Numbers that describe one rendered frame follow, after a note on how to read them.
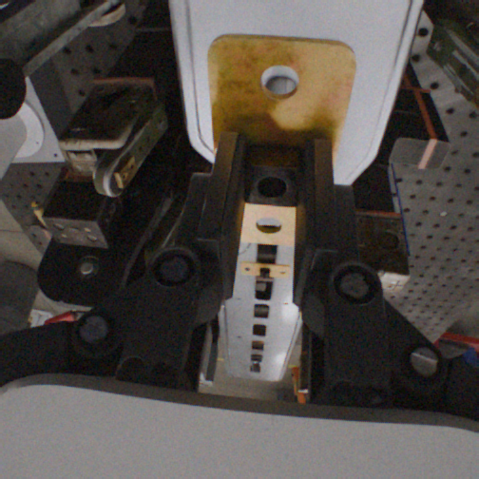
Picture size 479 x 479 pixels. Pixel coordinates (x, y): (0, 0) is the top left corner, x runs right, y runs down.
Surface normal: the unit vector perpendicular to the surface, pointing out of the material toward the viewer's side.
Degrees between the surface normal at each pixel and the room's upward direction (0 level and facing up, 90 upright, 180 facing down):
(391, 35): 0
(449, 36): 78
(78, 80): 0
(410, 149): 0
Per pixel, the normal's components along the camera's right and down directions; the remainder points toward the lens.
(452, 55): -1.00, 0.07
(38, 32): 0.96, 0.22
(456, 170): -0.12, 0.80
